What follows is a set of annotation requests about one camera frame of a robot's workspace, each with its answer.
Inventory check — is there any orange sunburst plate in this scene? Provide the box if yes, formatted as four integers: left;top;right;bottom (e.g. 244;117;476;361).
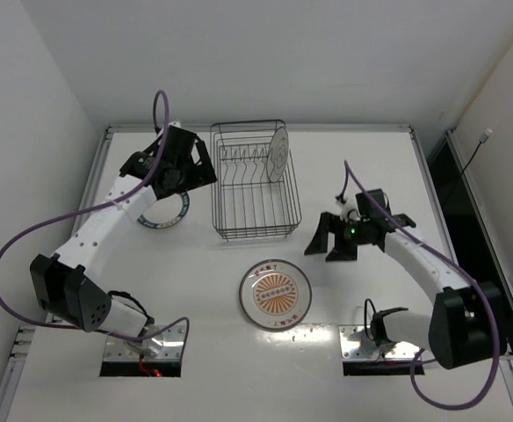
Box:
238;259;313;332

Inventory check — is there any white plate grey flower pattern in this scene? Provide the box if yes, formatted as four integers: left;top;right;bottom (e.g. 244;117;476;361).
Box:
265;127;289;183

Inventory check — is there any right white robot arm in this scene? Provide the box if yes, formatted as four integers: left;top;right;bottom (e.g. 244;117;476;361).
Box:
305;189;507;369

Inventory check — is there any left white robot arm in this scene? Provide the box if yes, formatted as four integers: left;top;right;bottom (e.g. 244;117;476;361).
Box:
30;126;217;344

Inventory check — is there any green rimmed white plate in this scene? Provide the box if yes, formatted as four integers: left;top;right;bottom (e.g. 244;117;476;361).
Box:
137;193;191;229

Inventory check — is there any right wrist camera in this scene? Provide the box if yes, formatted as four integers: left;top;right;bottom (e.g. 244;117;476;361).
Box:
355;189;392;219

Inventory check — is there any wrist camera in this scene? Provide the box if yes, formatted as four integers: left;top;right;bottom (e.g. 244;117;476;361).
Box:
119;151;155;179
355;189;392;219

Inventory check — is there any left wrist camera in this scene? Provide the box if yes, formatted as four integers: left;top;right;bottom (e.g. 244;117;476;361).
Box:
119;151;155;179

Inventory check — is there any grey wire dish rack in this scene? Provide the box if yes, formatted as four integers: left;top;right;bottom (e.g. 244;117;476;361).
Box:
210;119;302;241

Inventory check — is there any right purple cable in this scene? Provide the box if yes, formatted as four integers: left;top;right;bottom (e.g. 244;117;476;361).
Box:
343;160;501;409

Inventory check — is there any purple cable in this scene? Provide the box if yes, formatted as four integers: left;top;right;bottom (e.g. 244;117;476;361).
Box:
343;160;501;409
0;90;190;344

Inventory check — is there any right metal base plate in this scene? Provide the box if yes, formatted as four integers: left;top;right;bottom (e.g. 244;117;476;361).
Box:
338;324;420;363

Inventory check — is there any metal base plate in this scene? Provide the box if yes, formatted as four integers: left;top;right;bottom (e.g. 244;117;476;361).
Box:
338;324;420;363
103;324;186;363

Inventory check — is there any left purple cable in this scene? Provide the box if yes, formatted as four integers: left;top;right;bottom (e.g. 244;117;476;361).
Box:
0;90;190;344

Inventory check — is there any black cable white plug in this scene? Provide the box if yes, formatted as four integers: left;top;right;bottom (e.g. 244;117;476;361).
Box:
442;127;493;207

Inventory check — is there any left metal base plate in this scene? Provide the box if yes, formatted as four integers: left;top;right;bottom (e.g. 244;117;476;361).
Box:
103;324;186;363

